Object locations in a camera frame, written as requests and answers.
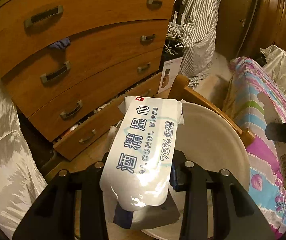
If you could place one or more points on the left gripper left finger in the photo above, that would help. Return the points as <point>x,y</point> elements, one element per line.
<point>52,215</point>

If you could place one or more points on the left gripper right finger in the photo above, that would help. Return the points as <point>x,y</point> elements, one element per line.
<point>235,214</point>

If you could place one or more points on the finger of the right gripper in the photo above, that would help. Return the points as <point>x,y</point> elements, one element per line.
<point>284,133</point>

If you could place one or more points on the red white medicine box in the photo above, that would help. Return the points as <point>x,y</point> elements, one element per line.
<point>271,115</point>

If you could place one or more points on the alcohol wipes packet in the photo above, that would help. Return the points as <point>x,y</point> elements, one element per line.
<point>136,177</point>

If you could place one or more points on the purple floral bed sheet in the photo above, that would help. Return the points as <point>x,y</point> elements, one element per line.
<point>242,105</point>

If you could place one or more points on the white satin cloth left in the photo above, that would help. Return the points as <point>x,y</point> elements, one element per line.
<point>20,180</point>

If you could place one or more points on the white plastic bucket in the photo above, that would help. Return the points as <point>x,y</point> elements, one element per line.
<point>209,141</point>

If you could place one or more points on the dark wooden wardrobe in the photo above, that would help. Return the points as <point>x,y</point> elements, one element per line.
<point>267,27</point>

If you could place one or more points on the white product box on floor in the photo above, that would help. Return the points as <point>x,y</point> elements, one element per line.
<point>170,68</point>

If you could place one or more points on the dark wooden door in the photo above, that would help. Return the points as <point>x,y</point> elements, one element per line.
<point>234,17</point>

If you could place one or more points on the grey striped cloth cover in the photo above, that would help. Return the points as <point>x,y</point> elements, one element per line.
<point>199,38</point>

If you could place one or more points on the wooden chest of drawers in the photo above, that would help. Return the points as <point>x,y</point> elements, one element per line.
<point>71,96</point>

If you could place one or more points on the blue cloth in drawer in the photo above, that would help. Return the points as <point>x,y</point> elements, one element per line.
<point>61,44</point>

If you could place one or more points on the wooden chair frame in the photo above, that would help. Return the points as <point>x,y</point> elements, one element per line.
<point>181,91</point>

